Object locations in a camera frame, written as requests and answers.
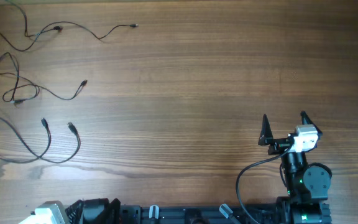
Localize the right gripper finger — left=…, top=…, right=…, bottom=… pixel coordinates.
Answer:
left=300, top=111, right=323, bottom=136
left=258, top=114, right=274, bottom=146

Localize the black cable bundle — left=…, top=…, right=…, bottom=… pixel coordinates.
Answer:
left=0, top=110, right=81, bottom=164

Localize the separated black cable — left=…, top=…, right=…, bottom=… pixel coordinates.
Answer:
left=0, top=0, right=139, bottom=52
left=0, top=52, right=88, bottom=105

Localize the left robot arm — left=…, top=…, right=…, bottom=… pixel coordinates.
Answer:
left=65, top=198, right=121, bottom=224

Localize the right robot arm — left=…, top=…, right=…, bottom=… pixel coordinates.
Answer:
left=258, top=111, right=333, bottom=224

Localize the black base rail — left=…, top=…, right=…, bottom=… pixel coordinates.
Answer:
left=116, top=203, right=332, bottom=224

